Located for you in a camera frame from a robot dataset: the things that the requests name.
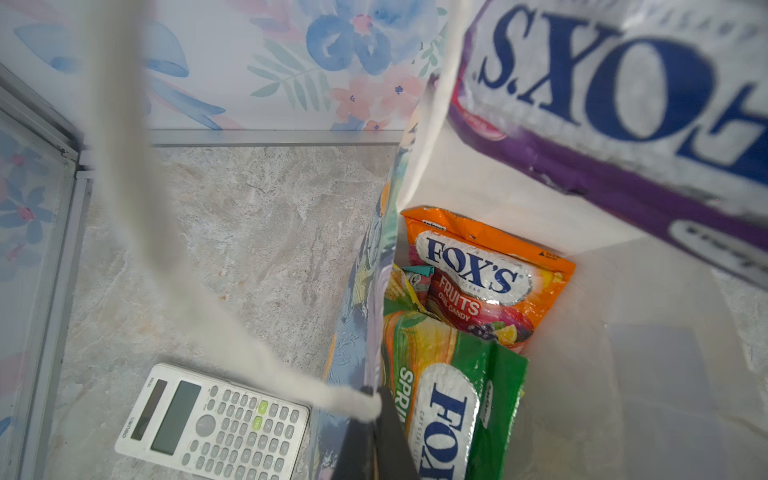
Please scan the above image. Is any yellow chips bag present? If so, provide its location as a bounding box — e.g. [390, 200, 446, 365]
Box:
[383, 264, 427, 315]

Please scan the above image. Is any orange Fox's candy bag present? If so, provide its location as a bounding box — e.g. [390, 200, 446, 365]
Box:
[402, 207, 576, 353]

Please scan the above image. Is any green Fox's candy bag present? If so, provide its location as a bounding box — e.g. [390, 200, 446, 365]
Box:
[381, 311, 528, 479]

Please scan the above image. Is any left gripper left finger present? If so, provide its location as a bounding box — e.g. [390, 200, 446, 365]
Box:
[332, 419, 375, 480]

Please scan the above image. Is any floral paper gift bag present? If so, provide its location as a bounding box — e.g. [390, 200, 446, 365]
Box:
[74, 1, 767, 479]

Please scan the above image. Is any white calculator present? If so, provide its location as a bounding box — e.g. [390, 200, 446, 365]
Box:
[115, 363, 311, 479]

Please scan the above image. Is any magenta Fox's candy bag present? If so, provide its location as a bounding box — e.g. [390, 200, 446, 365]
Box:
[449, 1, 767, 288]

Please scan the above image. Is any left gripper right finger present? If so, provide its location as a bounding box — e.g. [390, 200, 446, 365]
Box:
[374, 387, 420, 480]

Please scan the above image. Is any teal snack packet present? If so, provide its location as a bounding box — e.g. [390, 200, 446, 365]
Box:
[403, 265, 434, 306]

